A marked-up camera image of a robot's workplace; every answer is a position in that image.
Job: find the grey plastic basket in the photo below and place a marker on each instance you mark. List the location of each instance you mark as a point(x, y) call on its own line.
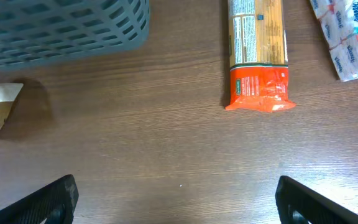
point(39, 32)

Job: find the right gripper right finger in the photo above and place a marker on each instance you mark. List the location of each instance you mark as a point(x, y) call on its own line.
point(296, 203)

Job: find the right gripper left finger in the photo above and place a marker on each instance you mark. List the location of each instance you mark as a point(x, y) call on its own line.
point(54, 203)

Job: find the orange spaghetti package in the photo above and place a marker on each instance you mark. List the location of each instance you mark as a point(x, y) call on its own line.
point(258, 57)

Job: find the Kleenex tissue multipack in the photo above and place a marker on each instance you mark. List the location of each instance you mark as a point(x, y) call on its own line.
point(339, 23)

